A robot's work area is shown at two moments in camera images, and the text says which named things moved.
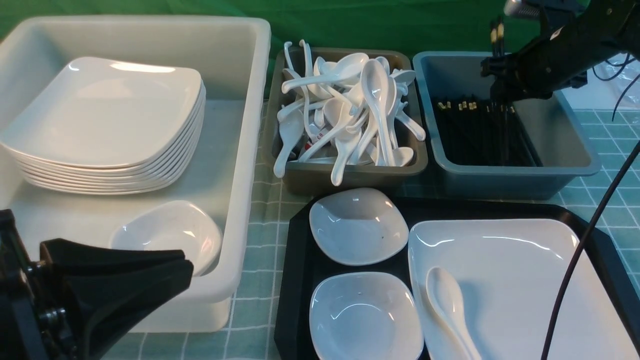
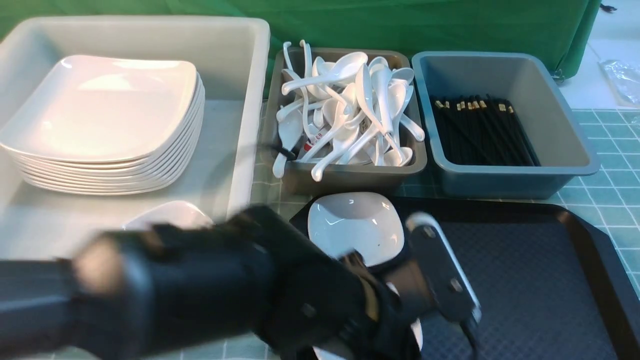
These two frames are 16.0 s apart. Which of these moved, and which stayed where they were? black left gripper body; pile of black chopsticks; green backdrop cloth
Moved: black left gripper body
Stayed: pile of black chopsticks; green backdrop cloth
